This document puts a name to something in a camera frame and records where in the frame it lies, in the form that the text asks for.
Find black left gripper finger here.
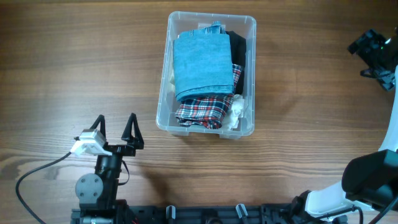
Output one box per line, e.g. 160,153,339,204
121,113,144,149
90,114,106,139

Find cream cloth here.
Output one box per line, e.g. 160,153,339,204
167,69,175,93

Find plaid flannel cloth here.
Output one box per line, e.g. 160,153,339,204
174,63,243,130

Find clear plastic storage bin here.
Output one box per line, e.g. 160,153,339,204
156,11,257,139

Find blue denim jeans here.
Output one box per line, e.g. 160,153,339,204
173,21,234,101

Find white printed t-shirt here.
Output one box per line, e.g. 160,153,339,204
221,94,245,131

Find black garment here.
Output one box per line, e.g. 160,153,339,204
226,31,246,95

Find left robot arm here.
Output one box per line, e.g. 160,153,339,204
70,113,144,224

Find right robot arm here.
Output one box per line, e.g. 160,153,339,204
127,29,397,223

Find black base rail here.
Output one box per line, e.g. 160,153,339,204
71,203,329,224

